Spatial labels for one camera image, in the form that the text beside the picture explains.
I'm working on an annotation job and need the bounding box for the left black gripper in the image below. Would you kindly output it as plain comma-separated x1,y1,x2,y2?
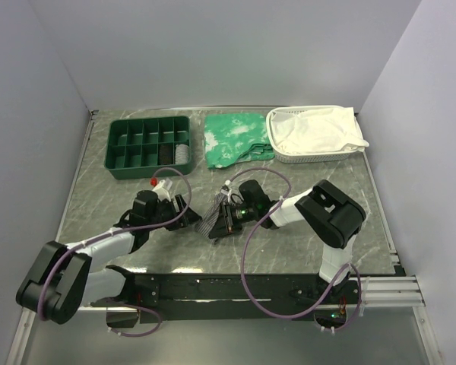
146,194,201,231

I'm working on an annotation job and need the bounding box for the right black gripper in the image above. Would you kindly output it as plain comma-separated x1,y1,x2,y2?
210,201,258,239

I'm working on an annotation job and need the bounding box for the green compartment organizer tray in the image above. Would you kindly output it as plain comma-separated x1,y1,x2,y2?
104,116,195,180

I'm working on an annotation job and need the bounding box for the green white patterned underwear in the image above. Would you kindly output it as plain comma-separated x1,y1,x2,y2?
203,113,274,170

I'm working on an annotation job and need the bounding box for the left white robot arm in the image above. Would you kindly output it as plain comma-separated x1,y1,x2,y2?
15,190,201,324

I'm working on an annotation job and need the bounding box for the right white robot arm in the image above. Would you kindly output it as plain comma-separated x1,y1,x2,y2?
207,179,366,303

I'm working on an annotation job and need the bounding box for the rolled black underwear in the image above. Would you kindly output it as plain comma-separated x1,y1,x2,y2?
158,144,174,166

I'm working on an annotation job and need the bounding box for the rolled grey striped underwear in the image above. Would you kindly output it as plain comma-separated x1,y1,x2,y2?
174,144,190,165

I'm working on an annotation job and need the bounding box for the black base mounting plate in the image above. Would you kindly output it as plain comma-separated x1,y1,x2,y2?
94,273,362,329

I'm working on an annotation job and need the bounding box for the white cloth in basket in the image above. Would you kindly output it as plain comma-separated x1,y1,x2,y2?
268,106,370,157

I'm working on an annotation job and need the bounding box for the white plastic basket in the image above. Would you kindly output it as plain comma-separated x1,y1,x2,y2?
264,105,362,164

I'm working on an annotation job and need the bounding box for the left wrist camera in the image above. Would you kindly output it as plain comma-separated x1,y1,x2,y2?
152,179,173,202

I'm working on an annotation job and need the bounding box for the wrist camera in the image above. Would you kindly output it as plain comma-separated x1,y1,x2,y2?
220,180,244,205
152,179,173,202

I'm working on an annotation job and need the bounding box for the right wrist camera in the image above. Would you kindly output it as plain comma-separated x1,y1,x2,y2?
220,180,244,205

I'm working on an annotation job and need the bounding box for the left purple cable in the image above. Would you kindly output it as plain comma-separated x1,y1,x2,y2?
37,167,193,338

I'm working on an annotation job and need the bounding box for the aluminium frame rail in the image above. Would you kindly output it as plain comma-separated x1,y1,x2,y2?
313,275,426,309

